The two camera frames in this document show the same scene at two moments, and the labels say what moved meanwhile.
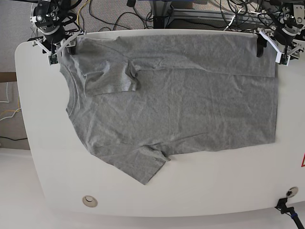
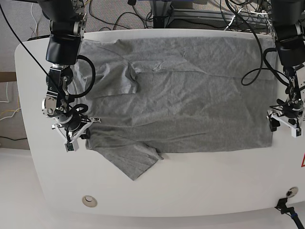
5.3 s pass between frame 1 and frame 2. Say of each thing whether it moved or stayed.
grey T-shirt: moved
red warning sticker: stayed
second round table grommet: stayed
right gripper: moved
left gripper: moved
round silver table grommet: stayed
